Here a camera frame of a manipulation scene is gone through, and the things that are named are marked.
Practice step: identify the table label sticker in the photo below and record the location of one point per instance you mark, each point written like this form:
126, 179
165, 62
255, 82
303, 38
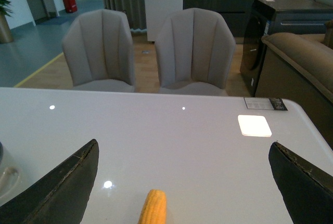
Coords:
265, 103

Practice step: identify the right beige upholstered chair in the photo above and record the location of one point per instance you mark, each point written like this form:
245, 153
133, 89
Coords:
194, 50

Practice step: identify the tan sofa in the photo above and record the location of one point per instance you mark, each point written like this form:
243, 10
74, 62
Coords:
303, 74

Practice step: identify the yellow corn cob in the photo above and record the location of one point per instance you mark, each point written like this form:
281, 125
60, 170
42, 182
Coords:
154, 209

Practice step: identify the beige upholstered chair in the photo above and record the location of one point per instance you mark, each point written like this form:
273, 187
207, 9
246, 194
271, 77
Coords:
98, 48
194, 50

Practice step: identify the green potted plant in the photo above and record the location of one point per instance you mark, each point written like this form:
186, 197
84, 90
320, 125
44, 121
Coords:
5, 7

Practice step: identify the white electric cooking pot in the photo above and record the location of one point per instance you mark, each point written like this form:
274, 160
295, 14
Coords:
10, 175

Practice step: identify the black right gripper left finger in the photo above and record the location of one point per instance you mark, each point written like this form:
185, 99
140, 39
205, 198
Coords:
61, 196

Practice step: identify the left beige upholstered chair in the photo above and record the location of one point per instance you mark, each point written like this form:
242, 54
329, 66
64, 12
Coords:
98, 48

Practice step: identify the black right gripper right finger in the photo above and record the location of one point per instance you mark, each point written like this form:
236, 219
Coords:
305, 188

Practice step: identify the gold plant pot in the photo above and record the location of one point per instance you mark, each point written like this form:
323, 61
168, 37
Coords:
5, 33

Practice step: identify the red bin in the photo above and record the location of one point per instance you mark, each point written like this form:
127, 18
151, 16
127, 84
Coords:
70, 6

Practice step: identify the black washing machine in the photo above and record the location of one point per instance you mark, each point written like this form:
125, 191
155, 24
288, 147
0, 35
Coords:
278, 24

